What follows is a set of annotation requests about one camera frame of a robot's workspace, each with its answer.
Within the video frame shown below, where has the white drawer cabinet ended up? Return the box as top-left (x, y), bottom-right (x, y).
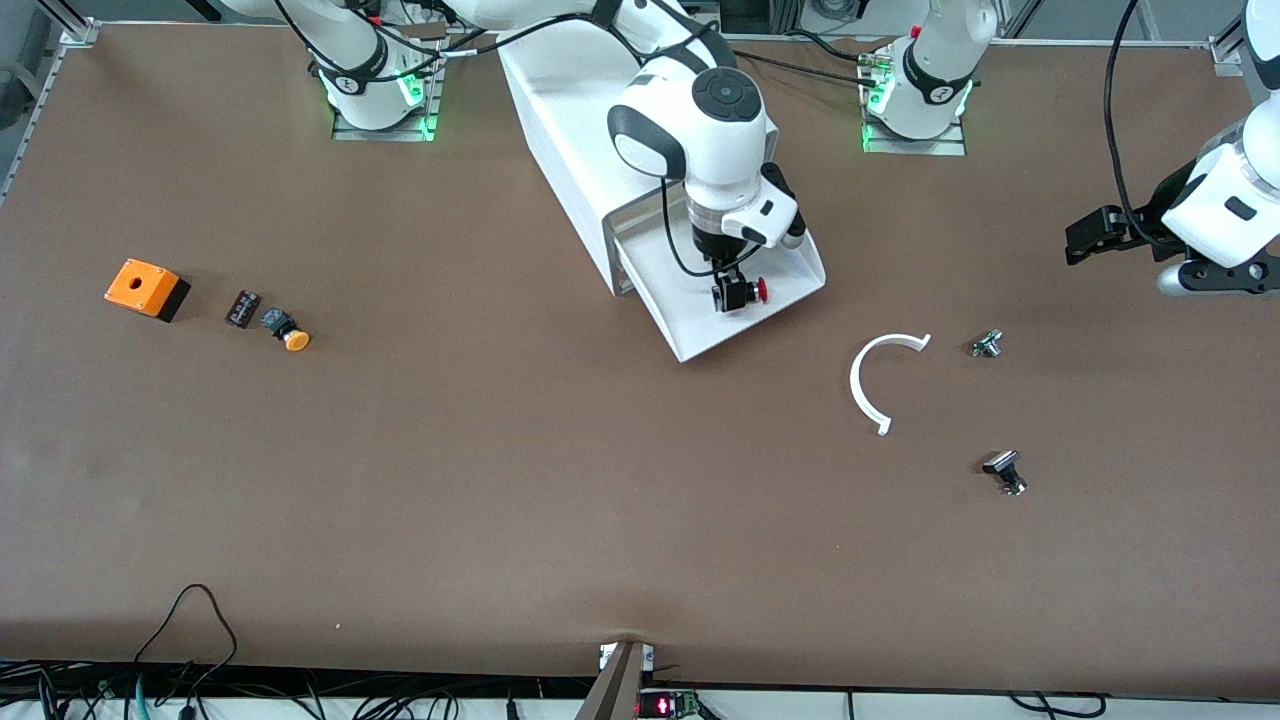
top-left (497, 20), bottom-right (781, 298)

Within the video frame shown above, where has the yellow mushroom push button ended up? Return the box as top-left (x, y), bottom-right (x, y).
top-left (261, 308), bottom-right (311, 353)

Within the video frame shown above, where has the white curved plastic arc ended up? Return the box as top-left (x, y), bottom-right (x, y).
top-left (850, 333), bottom-right (933, 437)

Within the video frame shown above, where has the small red display module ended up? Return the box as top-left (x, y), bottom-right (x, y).
top-left (636, 689), bottom-right (698, 719)

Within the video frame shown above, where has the aluminium frame profile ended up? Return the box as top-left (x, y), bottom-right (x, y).
top-left (35, 0), bottom-right (101, 47)
top-left (1208, 15), bottom-right (1257, 77)

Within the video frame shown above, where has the black base cable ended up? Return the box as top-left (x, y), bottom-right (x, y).
top-left (790, 30), bottom-right (881, 63)
top-left (735, 48), bottom-right (873, 87)

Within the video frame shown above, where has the black silver switch part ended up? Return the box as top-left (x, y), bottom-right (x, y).
top-left (981, 450), bottom-right (1028, 497)

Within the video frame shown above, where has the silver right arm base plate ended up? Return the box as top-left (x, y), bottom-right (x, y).
top-left (332, 25), bottom-right (448, 143)

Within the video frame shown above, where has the brown camera post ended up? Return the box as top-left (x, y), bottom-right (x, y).
top-left (575, 642), bottom-right (646, 720)

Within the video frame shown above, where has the orange button enclosure box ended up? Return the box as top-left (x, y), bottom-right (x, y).
top-left (104, 258), bottom-right (191, 323)

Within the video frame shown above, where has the thin black looped cable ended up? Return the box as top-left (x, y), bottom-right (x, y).
top-left (135, 585), bottom-right (238, 701)

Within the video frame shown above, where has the aluminium table edge rail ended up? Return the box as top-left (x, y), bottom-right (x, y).
top-left (0, 40), bottom-right (73, 206)

